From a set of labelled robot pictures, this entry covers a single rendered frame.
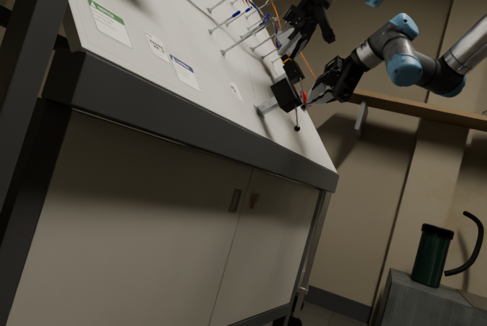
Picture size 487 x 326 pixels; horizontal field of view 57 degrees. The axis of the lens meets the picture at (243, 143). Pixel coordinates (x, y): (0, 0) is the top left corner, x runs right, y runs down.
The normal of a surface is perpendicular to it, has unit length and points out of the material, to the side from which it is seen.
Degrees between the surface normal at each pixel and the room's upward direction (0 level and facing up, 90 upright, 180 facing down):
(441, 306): 90
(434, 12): 90
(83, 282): 90
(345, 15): 90
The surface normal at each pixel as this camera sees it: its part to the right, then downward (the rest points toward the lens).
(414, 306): -0.29, -0.15
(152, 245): 0.85, 0.21
